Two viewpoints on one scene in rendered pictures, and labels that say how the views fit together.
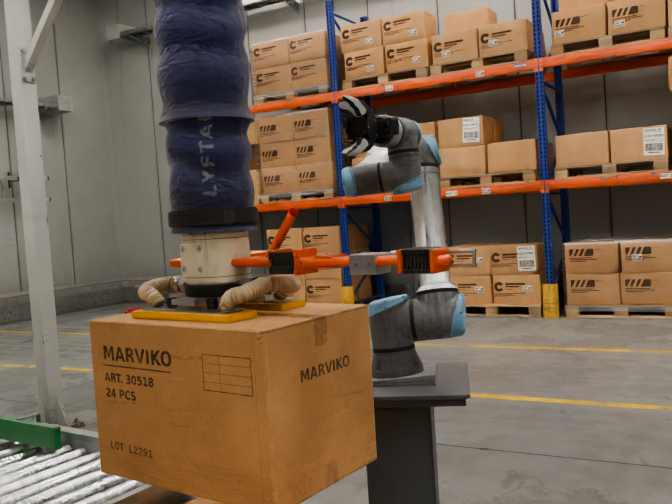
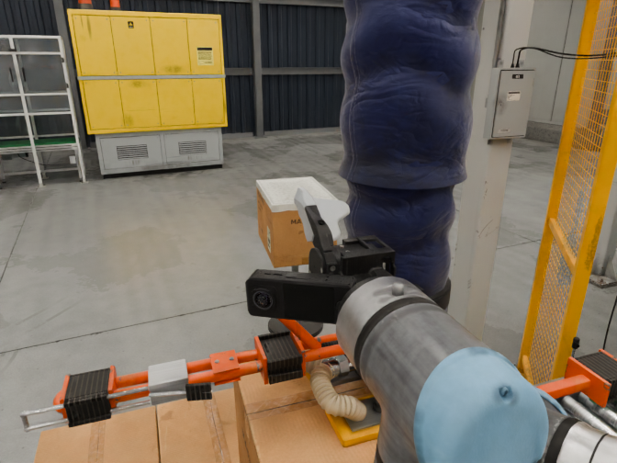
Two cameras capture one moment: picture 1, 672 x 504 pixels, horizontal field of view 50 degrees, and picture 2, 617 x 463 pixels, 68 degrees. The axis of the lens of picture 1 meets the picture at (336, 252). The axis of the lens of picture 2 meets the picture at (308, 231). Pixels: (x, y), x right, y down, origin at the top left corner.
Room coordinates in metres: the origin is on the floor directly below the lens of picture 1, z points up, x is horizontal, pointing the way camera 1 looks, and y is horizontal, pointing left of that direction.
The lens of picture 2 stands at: (2.22, -0.49, 1.80)
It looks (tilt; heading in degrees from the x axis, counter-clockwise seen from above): 20 degrees down; 126
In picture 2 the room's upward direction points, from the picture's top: straight up
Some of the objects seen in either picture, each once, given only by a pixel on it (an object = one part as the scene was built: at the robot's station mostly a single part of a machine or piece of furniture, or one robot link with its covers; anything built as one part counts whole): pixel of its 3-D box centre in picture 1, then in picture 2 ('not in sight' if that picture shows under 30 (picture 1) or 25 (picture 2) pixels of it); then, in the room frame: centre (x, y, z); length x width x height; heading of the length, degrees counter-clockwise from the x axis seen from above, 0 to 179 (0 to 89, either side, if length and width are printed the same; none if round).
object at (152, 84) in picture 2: not in sight; (154, 95); (-4.59, 4.43, 1.24); 2.22 x 0.91 x 2.47; 61
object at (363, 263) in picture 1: (370, 263); (169, 381); (1.58, -0.07, 1.23); 0.07 x 0.07 x 0.04; 55
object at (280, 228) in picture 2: not in sight; (294, 219); (0.44, 1.77, 0.82); 0.60 x 0.40 x 0.40; 141
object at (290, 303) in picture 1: (244, 298); (409, 400); (1.93, 0.25, 1.14); 0.34 x 0.10 x 0.05; 55
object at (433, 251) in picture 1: (423, 260); (90, 392); (1.50, -0.18, 1.24); 0.08 x 0.07 x 0.05; 55
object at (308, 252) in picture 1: (293, 261); (279, 355); (1.71, 0.10, 1.24); 0.10 x 0.08 x 0.06; 145
